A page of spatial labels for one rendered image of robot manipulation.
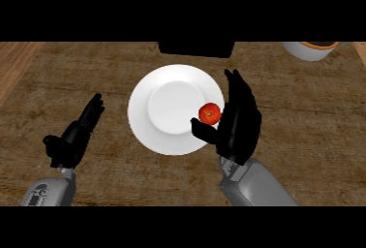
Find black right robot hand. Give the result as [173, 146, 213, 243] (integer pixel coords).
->
[191, 68, 263, 167]

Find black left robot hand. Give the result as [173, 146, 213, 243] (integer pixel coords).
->
[42, 93, 107, 170]

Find red tomato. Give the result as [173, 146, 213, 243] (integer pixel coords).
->
[198, 102, 223, 126]

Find white round plate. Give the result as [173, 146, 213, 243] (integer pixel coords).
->
[126, 64, 226, 156]

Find black box appliance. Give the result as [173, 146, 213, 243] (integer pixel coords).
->
[158, 42, 236, 59]

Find white pot with orange rim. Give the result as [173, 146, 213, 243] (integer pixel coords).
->
[281, 42, 341, 62]

